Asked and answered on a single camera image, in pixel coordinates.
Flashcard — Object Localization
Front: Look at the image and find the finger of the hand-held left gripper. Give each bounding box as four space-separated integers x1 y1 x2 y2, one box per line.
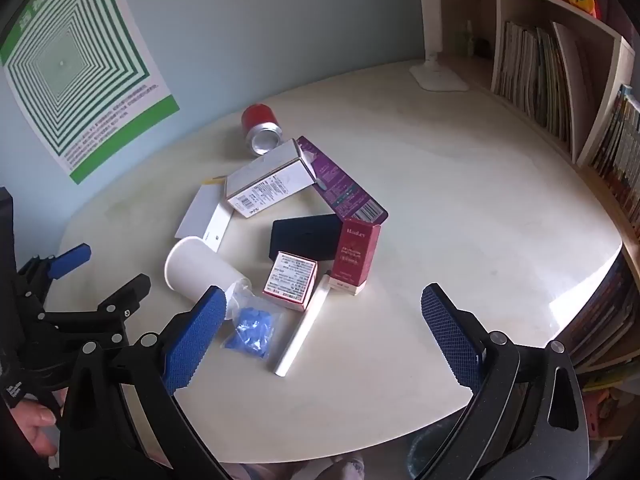
17 242 92 307
42 274 152 352

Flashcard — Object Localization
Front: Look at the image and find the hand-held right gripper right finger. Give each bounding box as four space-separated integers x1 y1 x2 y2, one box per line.
412 282 601 480

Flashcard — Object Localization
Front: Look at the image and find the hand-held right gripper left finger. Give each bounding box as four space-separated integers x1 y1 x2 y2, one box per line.
59 285 236 480

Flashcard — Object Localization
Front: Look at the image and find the plastic bag of blue pieces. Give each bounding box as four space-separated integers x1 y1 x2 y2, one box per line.
221 282 286 361

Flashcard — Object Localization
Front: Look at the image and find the white paper cup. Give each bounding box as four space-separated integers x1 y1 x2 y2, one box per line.
165 236 251 321

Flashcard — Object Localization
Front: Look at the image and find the white tube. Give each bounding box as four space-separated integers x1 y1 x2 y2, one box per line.
274 274 332 377

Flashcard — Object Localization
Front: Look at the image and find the white paper card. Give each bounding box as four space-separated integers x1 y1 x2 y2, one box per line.
175 185 224 239

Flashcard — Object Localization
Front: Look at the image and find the small red and white box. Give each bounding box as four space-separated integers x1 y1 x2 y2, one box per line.
262 251 319 311

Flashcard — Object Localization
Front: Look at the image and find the white paper strip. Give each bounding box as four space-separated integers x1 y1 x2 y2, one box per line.
202 202 236 251

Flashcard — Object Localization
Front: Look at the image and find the tall red carton box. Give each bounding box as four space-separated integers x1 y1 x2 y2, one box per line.
330 219 382 296

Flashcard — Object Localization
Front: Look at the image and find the dark blue case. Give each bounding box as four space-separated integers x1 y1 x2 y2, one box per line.
270 214 342 261

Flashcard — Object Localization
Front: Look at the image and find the white floral carton box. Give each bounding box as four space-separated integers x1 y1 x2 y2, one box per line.
223 139 318 219

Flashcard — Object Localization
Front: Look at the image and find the purple blister card package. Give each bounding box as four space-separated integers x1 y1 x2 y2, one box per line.
295 136 389 223

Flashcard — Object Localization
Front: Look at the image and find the red drink can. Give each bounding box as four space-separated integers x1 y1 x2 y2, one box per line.
241 103 282 156

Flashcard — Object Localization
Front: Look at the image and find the person's left hand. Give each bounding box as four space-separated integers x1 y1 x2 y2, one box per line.
7 392 66 457

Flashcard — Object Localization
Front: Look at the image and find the row of dark books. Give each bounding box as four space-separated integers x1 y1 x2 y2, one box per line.
562 255 636 376

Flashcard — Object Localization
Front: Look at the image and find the row of colourful books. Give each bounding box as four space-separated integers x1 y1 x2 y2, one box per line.
590 84 640 233

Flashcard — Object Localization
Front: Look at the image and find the white desk lamp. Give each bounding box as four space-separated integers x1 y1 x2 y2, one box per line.
409 0 471 92

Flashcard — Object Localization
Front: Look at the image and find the wooden bookshelf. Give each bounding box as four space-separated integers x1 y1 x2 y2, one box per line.
437 0 640 441

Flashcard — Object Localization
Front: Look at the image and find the row of thin booklets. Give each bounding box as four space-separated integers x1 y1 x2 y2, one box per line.
492 21 573 143

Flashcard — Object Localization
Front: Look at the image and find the green striped wall poster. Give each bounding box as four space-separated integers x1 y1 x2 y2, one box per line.
0 0 180 185

